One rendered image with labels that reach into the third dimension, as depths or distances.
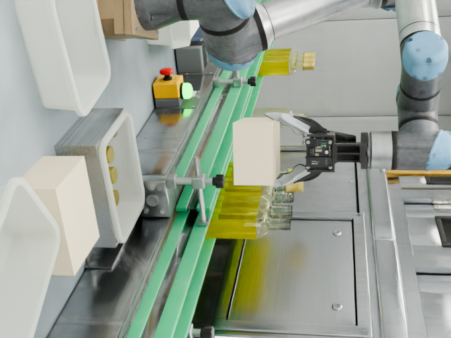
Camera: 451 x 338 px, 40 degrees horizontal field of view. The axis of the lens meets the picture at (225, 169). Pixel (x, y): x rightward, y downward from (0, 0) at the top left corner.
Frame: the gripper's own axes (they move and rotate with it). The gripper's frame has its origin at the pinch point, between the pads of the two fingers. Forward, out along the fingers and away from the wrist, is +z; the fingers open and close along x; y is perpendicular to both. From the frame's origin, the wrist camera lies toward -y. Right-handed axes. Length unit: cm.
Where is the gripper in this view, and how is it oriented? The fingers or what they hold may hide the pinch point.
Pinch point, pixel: (266, 149)
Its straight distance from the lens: 124.5
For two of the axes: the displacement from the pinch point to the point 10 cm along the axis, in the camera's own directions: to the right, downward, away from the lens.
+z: -9.8, -0.1, 1.8
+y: -1.8, 1.4, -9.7
